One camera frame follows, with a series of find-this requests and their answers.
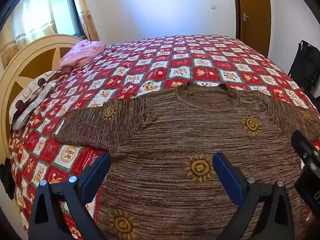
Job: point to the window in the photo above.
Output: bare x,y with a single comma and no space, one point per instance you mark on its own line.
65,12

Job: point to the sheer yellow curtain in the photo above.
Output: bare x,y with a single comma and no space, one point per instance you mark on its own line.
27,22

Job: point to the brown knit sweater sun motifs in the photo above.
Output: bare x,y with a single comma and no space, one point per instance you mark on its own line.
175,130

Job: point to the grey patterned pillow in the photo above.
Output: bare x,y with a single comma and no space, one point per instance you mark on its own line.
30,113

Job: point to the yellow patterned curtain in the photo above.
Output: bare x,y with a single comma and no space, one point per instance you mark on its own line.
86,12

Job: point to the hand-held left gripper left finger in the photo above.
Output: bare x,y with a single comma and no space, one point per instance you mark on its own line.
96,173

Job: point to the black bag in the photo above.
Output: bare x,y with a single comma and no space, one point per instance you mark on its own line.
306,65

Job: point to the pink pillow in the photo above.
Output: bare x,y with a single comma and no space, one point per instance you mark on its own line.
80,53

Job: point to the red printed patchwork bedspread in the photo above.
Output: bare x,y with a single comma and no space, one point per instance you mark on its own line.
175,55

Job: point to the cream and brown headboard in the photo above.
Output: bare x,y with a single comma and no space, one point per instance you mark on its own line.
22,65

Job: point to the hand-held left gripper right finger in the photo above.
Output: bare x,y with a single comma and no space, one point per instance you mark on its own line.
228,177

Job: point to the brown wooden door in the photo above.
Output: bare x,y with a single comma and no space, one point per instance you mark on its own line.
255,12

